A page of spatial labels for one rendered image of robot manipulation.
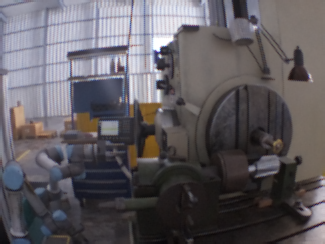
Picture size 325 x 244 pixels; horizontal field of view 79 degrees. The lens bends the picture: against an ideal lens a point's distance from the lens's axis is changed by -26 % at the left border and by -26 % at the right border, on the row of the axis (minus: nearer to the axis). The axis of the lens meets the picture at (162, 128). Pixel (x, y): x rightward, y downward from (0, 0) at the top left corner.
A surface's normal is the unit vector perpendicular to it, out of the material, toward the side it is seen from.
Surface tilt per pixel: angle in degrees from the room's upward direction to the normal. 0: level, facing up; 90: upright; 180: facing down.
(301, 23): 90
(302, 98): 90
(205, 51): 90
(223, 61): 90
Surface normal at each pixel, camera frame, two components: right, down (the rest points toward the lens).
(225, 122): 0.14, 0.18
